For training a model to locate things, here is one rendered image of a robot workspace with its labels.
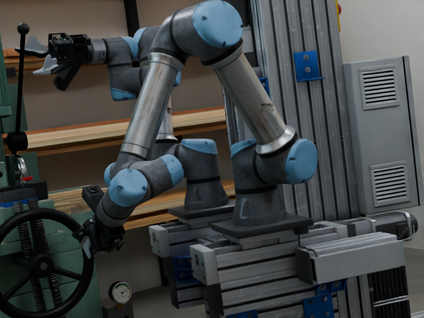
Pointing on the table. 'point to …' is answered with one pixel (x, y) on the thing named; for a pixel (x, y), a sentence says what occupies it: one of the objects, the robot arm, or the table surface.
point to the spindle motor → (4, 88)
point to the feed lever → (21, 144)
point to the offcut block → (64, 207)
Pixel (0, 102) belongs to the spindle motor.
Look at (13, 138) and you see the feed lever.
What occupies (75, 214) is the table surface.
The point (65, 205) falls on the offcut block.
